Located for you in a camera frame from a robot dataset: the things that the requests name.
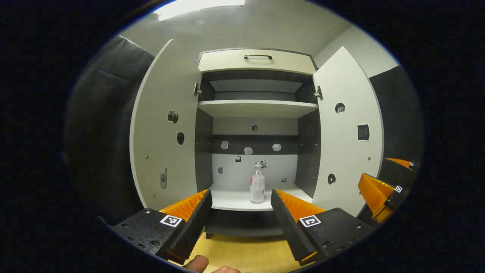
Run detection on ceiling light panel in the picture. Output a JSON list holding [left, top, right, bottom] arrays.
[[153, 0, 246, 22]]

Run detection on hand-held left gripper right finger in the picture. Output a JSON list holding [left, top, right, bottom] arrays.
[[271, 189, 375, 267]]

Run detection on clear bottle pink label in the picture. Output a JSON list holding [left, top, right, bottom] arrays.
[[249, 161, 266, 204]]

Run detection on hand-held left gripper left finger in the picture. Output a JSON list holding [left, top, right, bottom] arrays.
[[112, 189, 213, 265]]

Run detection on white grey cabinet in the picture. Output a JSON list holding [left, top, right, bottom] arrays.
[[195, 47, 322, 239]]

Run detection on black backdrop cloth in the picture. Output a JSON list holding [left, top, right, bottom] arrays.
[[64, 34, 156, 226]]

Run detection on white cabinet drawer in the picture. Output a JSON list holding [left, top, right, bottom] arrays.
[[197, 49, 318, 75]]

